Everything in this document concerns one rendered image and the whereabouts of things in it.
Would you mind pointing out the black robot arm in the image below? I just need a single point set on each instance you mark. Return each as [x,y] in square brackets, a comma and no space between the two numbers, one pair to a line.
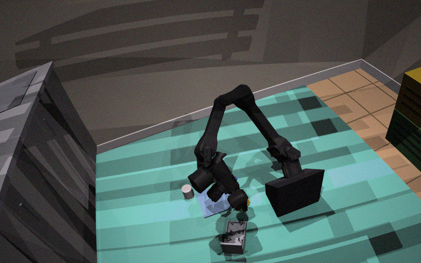
[210,163]

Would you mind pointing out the light blue flat mat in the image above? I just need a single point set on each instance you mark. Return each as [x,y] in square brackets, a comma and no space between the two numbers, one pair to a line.
[210,207]

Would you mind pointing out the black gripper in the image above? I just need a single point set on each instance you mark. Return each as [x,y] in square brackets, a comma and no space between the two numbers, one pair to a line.
[237,196]

